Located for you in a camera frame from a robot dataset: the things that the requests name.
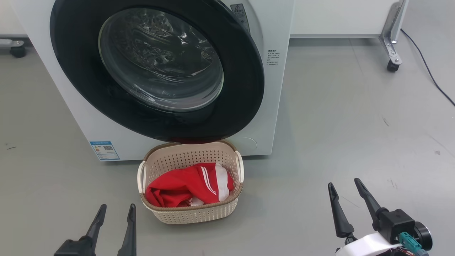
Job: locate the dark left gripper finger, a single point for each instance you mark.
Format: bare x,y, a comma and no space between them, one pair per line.
128,234
96,227

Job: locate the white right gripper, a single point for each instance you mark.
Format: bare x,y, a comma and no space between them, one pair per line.
369,247

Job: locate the red and white garment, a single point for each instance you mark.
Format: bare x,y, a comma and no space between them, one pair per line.
181,185

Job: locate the black round glass washer door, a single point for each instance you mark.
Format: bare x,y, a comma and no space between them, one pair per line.
160,121

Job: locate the cream perforated laundry basket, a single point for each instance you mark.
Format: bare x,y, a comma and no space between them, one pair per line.
192,213

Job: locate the white front-load washing machine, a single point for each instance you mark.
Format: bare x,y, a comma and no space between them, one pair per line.
71,106

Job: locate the blue energy label sticker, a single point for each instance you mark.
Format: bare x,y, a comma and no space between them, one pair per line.
105,150

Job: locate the white partition panel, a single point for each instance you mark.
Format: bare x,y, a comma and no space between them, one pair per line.
337,17

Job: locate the grey warning sticker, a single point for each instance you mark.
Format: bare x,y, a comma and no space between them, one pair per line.
240,16

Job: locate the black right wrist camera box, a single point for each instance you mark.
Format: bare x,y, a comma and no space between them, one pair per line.
398,224

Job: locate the metal frame leg with caster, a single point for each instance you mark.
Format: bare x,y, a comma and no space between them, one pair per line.
16,48
392,39

